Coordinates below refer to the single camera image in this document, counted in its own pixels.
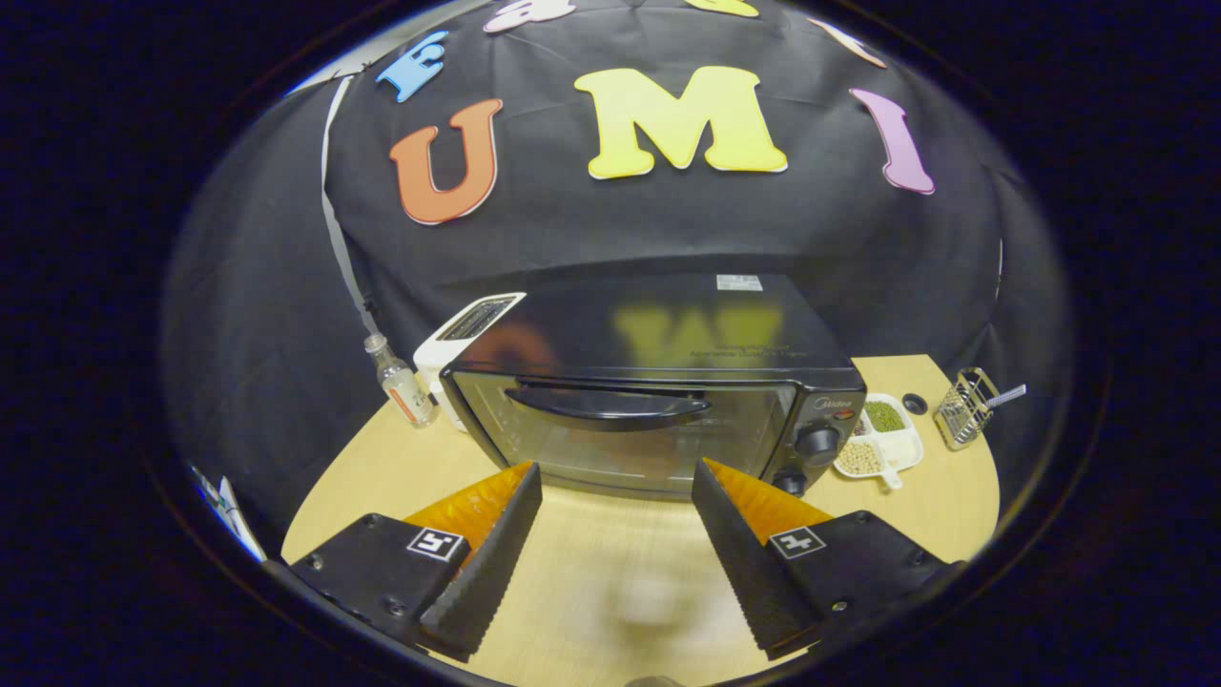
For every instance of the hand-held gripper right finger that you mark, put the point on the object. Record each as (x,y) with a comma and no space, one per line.
(742,572)

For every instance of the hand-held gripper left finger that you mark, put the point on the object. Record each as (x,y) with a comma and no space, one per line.
(486,572)

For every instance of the black toaster oven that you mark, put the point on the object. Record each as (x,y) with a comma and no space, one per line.
(649,324)

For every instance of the white bread toaster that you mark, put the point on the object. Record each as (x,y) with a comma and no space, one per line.
(439,353)

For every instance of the small clear glass bottle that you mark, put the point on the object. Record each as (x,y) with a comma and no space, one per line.
(401,386)

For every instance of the white divided bean dish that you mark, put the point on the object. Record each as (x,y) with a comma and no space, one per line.
(906,448)

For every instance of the small black round cap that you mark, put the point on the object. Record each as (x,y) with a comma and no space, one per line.
(914,404)

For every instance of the metal spoon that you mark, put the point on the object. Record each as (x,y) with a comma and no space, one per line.
(1009,393)

